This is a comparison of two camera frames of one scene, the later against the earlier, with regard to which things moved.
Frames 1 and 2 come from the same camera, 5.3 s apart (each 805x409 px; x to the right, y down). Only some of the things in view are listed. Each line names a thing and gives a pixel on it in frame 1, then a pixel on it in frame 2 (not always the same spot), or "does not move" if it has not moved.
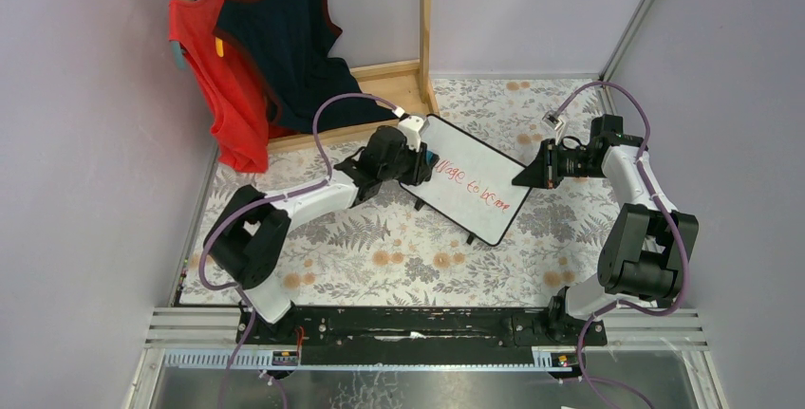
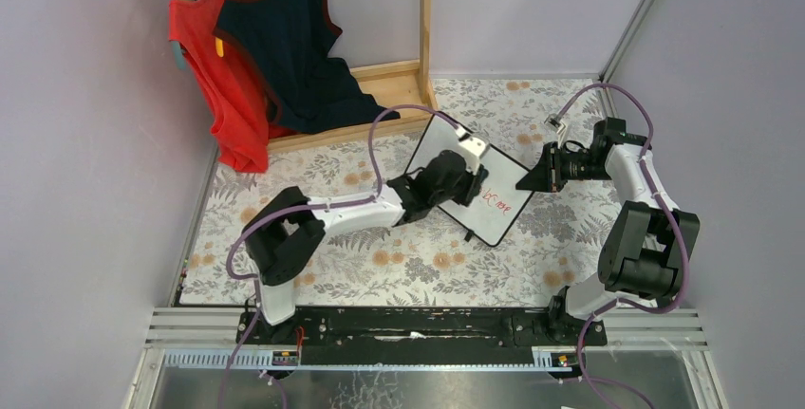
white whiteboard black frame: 471,182 does not move
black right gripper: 549,163 does not move
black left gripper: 414,158 → 469,182
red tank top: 240,113 does not move
